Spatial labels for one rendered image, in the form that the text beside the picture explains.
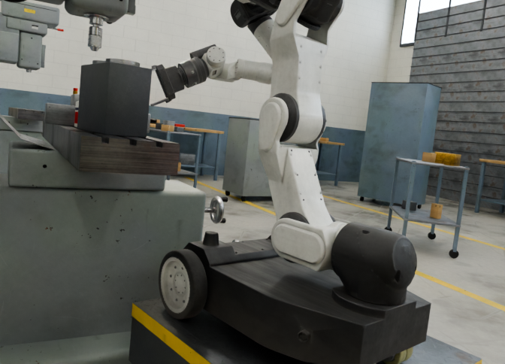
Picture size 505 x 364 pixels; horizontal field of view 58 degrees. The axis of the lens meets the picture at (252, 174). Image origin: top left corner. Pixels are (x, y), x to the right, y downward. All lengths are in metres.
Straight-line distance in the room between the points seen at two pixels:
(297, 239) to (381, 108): 6.34
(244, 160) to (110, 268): 4.51
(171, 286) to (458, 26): 9.30
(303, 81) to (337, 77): 9.13
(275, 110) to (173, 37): 7.50
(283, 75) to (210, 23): 7.71
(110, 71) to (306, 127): 0.56
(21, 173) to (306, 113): 0.90
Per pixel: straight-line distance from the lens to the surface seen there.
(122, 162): 1.11
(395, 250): 1.15
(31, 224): 1.63
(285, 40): 1.37
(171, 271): 1.44
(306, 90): 1.37
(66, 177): 1.60
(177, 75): 1.59
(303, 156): 1.38
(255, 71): 1.63
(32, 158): 1.59
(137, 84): 1.29
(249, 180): 6.10
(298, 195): 1.31
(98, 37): 1.77
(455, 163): 4.57
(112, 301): 1.75
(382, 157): 7.45
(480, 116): 9.53
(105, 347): 1.71
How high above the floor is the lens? 0.97
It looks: 6 degrees down
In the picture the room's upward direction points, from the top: 6 degrees clockwise
